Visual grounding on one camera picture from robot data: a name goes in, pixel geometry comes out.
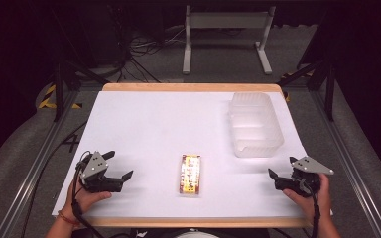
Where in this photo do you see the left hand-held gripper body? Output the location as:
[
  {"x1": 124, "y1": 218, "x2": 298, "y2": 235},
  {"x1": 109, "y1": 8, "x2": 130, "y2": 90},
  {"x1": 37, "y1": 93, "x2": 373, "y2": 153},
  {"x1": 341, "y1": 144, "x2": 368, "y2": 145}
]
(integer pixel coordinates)
[{"x1": 76, "y1": 151, "x2": 125, "y2": 194}]

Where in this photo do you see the person's left hand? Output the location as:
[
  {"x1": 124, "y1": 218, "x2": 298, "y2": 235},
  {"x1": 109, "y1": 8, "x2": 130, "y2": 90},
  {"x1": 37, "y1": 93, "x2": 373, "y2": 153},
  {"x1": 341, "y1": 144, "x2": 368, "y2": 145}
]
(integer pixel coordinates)
[{"x1": 62, "y1": 180, "x2": 113, "y2": 221}]

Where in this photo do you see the aluminium floor rail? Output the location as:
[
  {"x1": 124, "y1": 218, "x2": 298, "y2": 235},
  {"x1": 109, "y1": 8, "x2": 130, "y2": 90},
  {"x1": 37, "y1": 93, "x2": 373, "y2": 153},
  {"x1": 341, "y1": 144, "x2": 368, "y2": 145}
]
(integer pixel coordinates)
[
  {"x1": 310, "y1": 89, "x2": 381, "y2": 238},
  {"x1": 0, "y1": 89, "x2": 81, "y2": 238}
]

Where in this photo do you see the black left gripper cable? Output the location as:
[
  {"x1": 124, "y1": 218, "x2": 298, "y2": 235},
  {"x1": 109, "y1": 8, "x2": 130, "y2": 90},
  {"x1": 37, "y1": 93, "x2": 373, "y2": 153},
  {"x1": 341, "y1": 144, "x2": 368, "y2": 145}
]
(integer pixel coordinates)
[{"x1": 70, "y1": 151, "x2": 106, "y2": 238}]

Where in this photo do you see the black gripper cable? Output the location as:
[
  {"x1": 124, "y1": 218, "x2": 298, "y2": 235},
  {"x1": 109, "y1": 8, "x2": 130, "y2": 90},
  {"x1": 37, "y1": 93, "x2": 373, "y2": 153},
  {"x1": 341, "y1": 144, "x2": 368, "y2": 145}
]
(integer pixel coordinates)
[
  {"x1": 70, "y1": 151, "x2": 106, "y2": 238},
  {"x1": 299, "y1": 178, "x2": 322, "y2": 238}
]

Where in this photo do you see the white metal stand frame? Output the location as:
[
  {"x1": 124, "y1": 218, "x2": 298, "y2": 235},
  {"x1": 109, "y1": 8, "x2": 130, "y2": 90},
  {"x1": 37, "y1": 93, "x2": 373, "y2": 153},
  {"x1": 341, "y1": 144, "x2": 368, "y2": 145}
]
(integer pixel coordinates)
[{"x1": 182, "y1": 4, "x2": 277, "y2": 76}]

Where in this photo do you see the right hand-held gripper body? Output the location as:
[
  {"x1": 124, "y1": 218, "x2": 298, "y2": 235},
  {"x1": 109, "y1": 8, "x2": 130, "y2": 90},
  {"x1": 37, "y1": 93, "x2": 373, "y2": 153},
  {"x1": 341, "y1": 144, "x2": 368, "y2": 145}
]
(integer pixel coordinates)
[{"x1": 274, "y1": 156, "x2": 335, "y2": 199}]

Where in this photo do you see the black metal stand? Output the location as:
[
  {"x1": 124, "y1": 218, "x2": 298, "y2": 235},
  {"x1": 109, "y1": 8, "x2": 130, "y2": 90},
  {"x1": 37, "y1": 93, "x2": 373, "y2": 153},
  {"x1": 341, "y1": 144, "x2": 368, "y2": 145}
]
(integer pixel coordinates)
[
  {"x1": 53, "y1": 59, "x2": 111, "y2": 123},
  {"x1": 277, "y1": 58, "x2": 337, "y2": 123}
]

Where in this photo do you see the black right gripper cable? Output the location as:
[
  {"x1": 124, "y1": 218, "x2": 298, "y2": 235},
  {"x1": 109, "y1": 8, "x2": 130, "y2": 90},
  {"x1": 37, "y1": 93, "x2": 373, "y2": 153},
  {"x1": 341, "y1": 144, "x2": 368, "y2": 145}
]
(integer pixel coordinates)
[{"x1": 299, "y1": 178, "x2": 322, "y2": 238}]

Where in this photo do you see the thin black floor cable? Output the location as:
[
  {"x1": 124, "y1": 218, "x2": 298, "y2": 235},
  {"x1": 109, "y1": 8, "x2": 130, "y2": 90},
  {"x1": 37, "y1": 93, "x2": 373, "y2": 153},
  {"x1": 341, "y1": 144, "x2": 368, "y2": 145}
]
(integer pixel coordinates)
[{"x1": 19, "y1": 120, "x2": 89, "y2": 238}]

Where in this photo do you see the person's right hand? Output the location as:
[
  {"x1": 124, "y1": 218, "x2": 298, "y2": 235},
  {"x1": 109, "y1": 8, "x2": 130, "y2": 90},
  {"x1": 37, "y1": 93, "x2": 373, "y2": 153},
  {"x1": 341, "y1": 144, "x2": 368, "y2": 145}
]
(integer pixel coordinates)
[{"x1": 282, "y1": 174, "x2": 332, "y2": 226}]

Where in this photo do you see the yellow red snack packet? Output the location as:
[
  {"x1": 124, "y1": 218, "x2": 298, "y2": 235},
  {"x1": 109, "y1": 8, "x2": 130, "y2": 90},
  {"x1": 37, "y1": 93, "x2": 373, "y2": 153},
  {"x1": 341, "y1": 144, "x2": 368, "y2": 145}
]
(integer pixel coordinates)
[{"x1": 178, "y1": 153, "x2": 202, "y2": 197}]

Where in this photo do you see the white table sheet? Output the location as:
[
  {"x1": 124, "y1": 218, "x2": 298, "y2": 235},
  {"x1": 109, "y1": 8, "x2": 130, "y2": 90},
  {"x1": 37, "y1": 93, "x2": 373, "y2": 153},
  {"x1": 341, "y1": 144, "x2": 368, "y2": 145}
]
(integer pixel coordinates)
[{"x1": 52, "y1": 90, "x2": 334, "y2": 220}]

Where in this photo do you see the red bracelet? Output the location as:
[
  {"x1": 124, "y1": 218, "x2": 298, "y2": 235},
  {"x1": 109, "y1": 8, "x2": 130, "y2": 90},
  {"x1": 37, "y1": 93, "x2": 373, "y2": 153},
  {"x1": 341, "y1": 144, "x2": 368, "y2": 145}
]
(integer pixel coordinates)
[{"x1": 57, "y1": 210, "x2": 81, "y2": 227}]

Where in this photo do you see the bundle of floor cables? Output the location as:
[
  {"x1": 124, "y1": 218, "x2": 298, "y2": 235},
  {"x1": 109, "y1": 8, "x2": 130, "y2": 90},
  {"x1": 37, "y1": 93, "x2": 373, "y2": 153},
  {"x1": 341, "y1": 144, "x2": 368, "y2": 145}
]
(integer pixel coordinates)
[{"x1": 110, "y1": 24, "x2": 187, "y2": 84}]

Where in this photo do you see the clear plastic container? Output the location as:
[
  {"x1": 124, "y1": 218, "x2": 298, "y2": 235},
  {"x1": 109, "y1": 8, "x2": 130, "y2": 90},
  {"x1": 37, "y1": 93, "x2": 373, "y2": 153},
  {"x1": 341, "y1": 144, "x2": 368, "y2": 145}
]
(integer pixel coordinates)
[{"x1": 228, "y1": 91, "x2": 285, "y2": 159}]

